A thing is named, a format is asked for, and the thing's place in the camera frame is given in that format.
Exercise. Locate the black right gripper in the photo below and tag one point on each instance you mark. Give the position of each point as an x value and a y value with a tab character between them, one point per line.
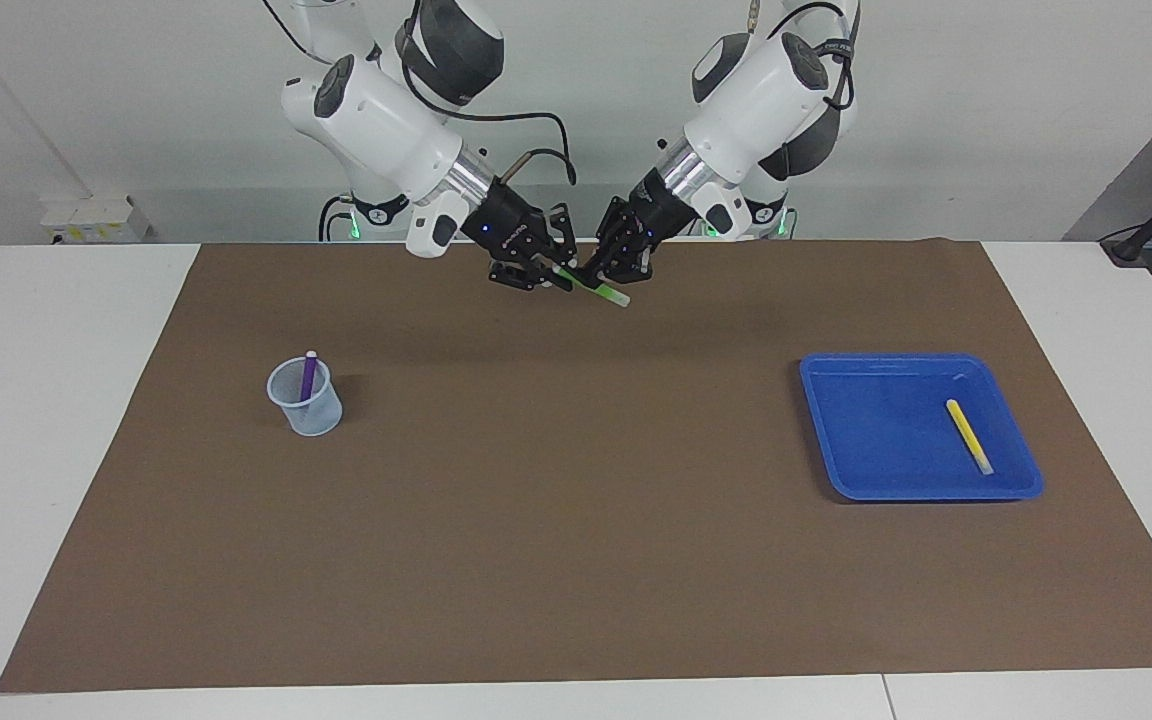
506	225

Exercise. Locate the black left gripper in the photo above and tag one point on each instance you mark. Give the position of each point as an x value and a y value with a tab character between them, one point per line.
658	205

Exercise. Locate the green pen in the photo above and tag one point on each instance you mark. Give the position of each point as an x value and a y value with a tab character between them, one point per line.
601	291

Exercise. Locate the purple pen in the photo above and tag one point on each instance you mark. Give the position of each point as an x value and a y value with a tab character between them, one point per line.
308	378

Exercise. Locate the yellow pen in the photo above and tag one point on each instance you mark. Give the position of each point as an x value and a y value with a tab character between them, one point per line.
968	435

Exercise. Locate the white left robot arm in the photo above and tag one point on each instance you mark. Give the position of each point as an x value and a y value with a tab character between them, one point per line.
756	100

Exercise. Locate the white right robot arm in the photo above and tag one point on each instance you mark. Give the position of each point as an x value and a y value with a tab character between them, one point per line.
386	120

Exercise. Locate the brown table mat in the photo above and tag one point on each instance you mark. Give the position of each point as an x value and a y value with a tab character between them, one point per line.
576	520

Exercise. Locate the translucent plastic cup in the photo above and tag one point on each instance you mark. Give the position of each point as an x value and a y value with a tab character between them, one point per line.
311	418

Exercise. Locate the blue plastic tray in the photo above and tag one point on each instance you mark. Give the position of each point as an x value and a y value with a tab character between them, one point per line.
886	450

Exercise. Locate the white wall socket box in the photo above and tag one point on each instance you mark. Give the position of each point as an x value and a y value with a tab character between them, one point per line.
96	220

